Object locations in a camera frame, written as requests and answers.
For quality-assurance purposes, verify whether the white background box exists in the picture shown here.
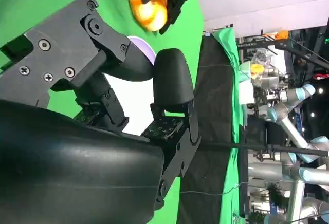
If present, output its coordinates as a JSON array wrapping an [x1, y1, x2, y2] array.
[[237, 80, 255, 105]]

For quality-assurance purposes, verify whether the black horizontal rod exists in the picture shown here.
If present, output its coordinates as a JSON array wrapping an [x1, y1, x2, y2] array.
[[200, 142, 329, 157]]

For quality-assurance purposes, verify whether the lilac plate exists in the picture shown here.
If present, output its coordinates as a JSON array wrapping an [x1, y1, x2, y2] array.
[[105, 35, 156, 137]]

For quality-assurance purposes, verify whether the orange white toy bread roll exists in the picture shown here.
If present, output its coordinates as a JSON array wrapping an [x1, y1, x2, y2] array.
[[127, 0, 168, 32]]

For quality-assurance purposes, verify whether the black backdrop curtain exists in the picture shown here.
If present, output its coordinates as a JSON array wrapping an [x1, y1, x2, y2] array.
[[177, 38, 248, 224]]

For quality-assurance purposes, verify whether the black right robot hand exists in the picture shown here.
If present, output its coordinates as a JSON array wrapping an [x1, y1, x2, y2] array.
[[0, 0, 202, 224]]

